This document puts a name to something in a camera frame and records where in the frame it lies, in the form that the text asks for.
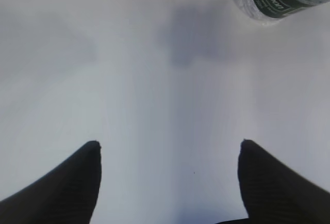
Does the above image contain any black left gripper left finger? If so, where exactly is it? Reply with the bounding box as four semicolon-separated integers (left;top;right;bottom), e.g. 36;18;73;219
1;141;102;223

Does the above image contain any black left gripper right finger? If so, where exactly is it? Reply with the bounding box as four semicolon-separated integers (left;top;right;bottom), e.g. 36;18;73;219
238;140;329;223

